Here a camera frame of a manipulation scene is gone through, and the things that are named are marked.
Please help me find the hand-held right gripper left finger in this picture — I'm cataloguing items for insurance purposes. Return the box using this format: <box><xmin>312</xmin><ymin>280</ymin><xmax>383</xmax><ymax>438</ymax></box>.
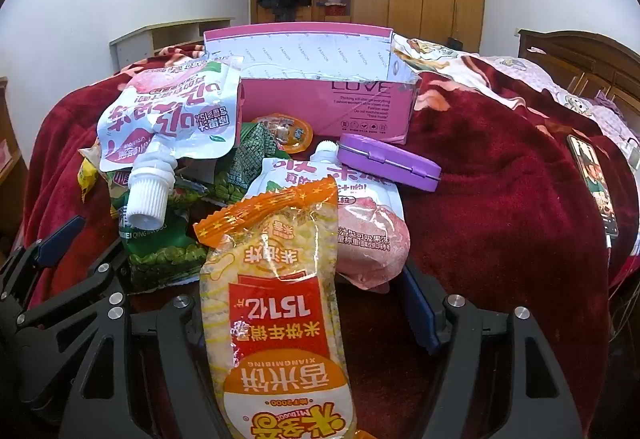
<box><xmin>60</xmin><ymin>294</ymin><xmax>226</xmax><ymax>439</ymax></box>

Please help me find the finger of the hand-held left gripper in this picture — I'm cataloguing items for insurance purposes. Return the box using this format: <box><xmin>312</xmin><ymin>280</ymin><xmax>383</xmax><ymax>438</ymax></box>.
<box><xmin>0</xmin><ymin>216</ymin><xmax>87</xmax><ymax>315</ymax></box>
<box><xmin>17</xmin><ymin>239</ymin><xmax>128</xmax><ymax>350</ymax></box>

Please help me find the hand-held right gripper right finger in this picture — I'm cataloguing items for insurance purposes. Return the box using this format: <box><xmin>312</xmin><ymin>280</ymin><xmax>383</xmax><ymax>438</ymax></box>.
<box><xmin>400</xmin><ymin>263</ymin><xmax>586</xmax><ymax>439</ymax></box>

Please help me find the yellow candy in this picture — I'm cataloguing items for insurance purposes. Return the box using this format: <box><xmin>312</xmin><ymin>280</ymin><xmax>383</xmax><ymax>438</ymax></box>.
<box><xmin>76</xmin><ymin>144</ymin><xmax>102</xmax><ymax>205</ymax></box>

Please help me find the yellow rice cracker packet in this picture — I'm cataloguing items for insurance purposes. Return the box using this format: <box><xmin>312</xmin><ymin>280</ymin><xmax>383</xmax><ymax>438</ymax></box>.
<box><xmin>194</xmin><ymin>176</ymin><xmax>361</xmax><ymax>439</ymax></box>

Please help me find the purple plastic case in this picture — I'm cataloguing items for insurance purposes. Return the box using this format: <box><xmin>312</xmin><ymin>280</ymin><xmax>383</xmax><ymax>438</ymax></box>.
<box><xmin>336</xmin><ymin>133</ymin><xmax>442</xmax><ymax>193</ymax></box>

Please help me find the pink cardboard box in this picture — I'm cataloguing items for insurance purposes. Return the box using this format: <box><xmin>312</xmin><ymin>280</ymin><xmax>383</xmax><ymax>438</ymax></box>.
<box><xmin>202</xmin><ymin>22</ymin><xmax>422</xmax><ymax>146</ymax></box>

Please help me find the orange jelly cup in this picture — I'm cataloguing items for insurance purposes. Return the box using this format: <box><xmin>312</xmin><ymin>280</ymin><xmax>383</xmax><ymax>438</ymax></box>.
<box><xmin>250</xmin><ymin>112</ymin><xmax>315</xmax><ymax>155</ymax></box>

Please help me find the wooden nightstand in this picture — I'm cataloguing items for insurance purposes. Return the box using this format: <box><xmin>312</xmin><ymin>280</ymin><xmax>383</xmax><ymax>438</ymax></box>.
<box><xmin>0</xmin><ymin>76</ymin><xmax>29</xmax><ymax>240</ymax></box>

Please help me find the red floral blanket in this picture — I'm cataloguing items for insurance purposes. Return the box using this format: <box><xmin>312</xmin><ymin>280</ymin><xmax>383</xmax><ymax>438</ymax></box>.
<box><xmin>22</xmin><ymin>44</ymin><xmax>640</xmax><ymax>439</ymax></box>

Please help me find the smartphone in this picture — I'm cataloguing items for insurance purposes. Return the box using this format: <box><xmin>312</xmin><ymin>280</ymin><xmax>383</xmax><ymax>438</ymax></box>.
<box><xmin>567</xmin><ymin>134</ymin><xmax>621</xmax><ymax>240</ymax></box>

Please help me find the beige low shelf unit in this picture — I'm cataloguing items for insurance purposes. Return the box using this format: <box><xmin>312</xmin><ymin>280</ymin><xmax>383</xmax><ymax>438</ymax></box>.
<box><xmin>110</xmin><ymin>16</ymin><xmax>236</xmax><ymax>72</ymax></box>

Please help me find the cartoon print quilt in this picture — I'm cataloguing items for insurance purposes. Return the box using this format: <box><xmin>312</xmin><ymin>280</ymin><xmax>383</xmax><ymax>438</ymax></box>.
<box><xmin>392</xmin><ymin>33</ymin><xmax>481</xmax><ymax>70</ymax></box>

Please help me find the wooden headboard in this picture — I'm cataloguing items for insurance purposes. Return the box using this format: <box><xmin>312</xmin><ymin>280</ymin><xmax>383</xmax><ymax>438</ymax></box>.
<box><xmin>517</xmin><ymin>29</ymin><xmax>640</xmax><ymax>120</ymax></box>

